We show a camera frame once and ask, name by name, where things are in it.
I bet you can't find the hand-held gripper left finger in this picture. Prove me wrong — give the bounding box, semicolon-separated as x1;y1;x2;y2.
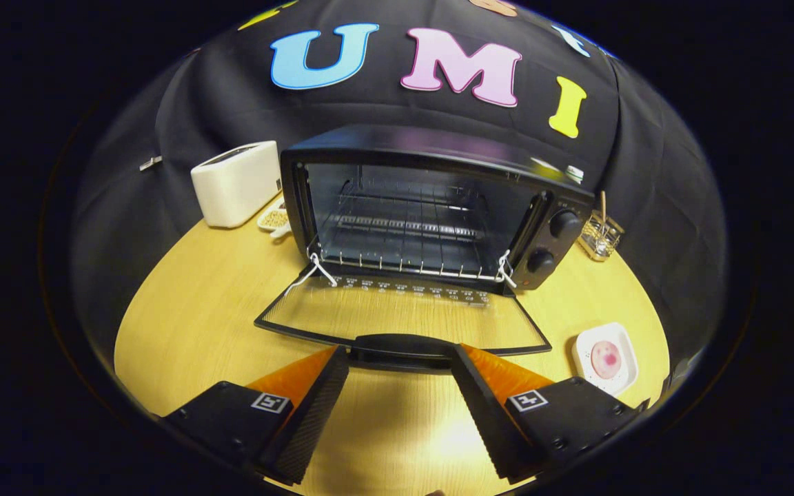
163;345;350;486

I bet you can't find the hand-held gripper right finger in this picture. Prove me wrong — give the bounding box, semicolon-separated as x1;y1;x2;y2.
451;342;650;484

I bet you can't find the pink meat slice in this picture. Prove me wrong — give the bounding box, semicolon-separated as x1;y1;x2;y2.
591;340;622;380

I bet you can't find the white square plate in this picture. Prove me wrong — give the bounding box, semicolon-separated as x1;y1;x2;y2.
571;322;639;397

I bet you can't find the black toaster oven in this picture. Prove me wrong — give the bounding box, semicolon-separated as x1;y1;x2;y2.
254;124;596;373

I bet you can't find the white bread toaster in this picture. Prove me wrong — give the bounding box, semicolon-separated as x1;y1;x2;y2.
190;141;283;229

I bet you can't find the small dish of beans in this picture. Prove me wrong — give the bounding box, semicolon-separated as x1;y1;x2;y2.
257;198;292;238

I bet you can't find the clear glass stick holder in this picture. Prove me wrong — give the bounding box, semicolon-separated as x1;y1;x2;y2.
578;191;625;262

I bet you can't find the black backdrop cloth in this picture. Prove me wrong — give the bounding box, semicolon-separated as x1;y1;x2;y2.
73;0;727;366

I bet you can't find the white string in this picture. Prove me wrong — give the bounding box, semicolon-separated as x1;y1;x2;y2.
285;251;338;297
497;249;517;289

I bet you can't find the metal wire oven rack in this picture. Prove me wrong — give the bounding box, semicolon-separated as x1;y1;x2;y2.
314;179;508;280

